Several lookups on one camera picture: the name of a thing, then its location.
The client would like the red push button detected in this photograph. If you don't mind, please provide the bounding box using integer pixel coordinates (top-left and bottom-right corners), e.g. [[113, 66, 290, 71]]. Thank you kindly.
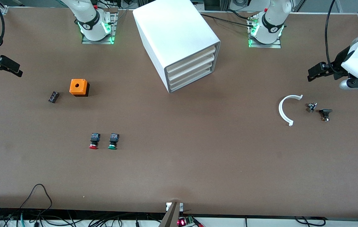
[[89, 133, 101, 150]]

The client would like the white plastic drawer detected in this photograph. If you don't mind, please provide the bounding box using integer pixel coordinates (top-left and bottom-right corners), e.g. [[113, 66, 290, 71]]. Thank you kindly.
[[169, 67, 214, 92], [166, 47, 216, 75], [167, 54, 216, 81], [168, 61, 215, 86]]

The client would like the green push button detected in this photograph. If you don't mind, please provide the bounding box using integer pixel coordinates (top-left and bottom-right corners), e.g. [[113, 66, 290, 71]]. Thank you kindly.
[[108, 133, 119, 150]]

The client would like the white drawer cabinet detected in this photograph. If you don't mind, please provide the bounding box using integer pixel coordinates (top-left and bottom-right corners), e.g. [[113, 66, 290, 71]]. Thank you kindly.
[[133, 0, 221, 94]]

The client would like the white curved plastic arc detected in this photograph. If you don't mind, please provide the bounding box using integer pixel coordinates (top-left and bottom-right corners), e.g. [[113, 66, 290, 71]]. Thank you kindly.
[[279, 94, 303, 127]]

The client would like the orange box with hole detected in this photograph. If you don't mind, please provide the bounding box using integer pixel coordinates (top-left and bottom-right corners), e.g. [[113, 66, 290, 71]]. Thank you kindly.
[[69, 79, 90, 97]]

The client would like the small board with red light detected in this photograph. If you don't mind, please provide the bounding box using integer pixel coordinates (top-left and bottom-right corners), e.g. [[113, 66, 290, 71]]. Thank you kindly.
[[178, 216, 203, 227]]

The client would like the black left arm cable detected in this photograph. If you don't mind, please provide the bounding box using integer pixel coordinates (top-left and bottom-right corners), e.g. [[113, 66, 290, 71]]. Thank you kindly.
[[325, 0, 340, 76]]

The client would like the small black switch part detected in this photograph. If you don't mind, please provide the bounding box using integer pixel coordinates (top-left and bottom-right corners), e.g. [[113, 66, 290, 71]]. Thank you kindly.
[[319, 109, 333, 122]]

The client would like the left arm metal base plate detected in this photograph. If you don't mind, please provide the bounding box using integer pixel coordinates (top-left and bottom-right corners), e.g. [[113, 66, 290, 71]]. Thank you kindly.
[[248, 14, 282, 49]]

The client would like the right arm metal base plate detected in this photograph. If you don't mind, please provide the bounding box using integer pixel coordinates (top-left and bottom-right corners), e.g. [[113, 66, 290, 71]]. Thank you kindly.
[[81, 13, 117, 44]]

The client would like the black cable behind cabinet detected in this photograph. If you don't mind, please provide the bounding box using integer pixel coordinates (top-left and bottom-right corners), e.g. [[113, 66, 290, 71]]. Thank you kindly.
[[199, 13, 257, 26]]

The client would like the black looped cable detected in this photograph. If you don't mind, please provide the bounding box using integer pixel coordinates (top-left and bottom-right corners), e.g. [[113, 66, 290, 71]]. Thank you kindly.
[[19, 184, 53, 218]]

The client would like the grey metal bracket post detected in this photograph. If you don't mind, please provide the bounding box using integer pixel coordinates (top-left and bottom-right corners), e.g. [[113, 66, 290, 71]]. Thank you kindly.
[[159, 202, 183, 227]]

